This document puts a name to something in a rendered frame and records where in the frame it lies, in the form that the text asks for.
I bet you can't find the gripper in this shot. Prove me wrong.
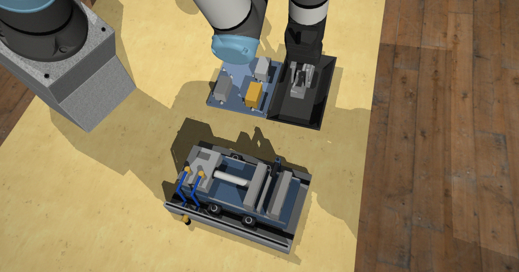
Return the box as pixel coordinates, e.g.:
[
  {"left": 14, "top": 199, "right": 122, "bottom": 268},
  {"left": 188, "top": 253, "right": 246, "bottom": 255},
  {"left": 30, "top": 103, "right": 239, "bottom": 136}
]
[{"left": 284, "top": 0, "right": 329, "bottom": 86}]

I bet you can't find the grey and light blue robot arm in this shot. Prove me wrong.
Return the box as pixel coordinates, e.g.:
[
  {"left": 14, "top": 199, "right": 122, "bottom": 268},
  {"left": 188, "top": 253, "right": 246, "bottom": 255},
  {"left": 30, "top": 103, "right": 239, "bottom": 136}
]
[{"left": 0, "top": 0, "right": 268, "bottom": 65}]

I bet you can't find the yellow block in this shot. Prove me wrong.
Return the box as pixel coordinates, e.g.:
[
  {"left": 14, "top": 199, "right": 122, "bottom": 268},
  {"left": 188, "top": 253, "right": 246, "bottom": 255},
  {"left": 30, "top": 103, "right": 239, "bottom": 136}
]
[{"left": 244, "top": 81, "right": 263, "bottom": 109}]

